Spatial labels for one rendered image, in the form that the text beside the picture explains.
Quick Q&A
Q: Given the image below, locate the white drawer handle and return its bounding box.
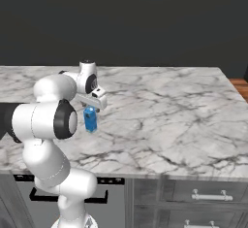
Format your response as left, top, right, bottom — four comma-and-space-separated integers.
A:
183, 218, 221, 228
191, 188, 234, 203

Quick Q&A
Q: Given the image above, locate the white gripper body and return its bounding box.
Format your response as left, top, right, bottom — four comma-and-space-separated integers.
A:
76, 93, 109, 113

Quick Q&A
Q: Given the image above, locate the grey dishwasher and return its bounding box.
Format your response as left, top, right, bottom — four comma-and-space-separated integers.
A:
13, 175, 127, 228

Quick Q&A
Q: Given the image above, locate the narrow grey drawer front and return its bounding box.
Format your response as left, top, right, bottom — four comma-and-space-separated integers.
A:
133, 179, 163, 205

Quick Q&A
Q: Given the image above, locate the black dishwasher handle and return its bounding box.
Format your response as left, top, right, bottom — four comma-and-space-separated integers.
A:
29, 187, 109, 205

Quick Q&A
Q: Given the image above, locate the grey cupboard panel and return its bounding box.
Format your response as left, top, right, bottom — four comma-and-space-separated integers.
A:
0, 173, 35, 228

